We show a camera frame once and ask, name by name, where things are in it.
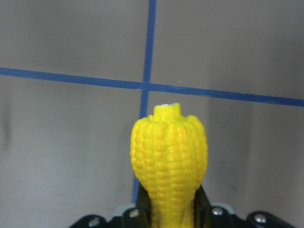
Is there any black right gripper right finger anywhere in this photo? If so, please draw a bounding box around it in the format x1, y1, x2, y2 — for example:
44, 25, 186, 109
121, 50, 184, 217
194, 186, 235, 228

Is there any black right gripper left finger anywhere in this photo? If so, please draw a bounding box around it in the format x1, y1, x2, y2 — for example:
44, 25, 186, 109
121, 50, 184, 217
121, 185, 151, 228

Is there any yellow corn cob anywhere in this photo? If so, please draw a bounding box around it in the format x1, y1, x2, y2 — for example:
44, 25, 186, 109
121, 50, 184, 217
130, 103, 208, 228

